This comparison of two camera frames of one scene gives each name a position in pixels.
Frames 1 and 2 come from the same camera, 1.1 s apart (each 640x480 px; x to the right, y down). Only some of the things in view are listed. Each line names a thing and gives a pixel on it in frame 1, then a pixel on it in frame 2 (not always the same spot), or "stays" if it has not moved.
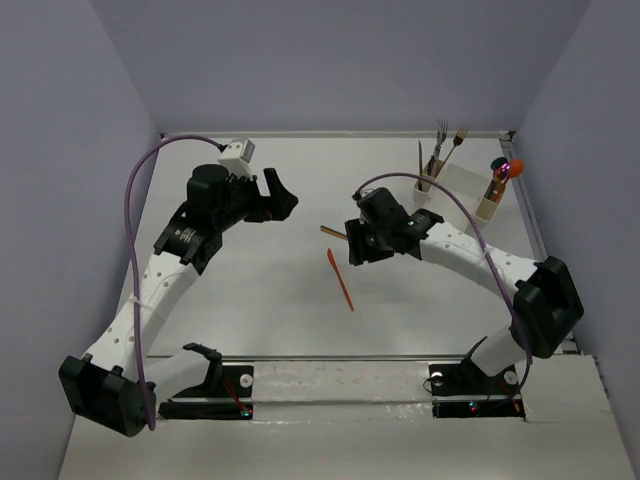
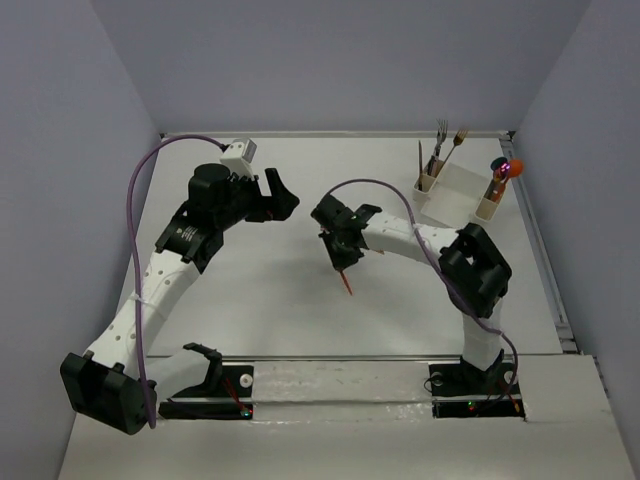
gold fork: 457,140 stays
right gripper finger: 357,235 -> 341,258
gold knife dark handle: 420,166 stays
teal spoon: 497,163 stays
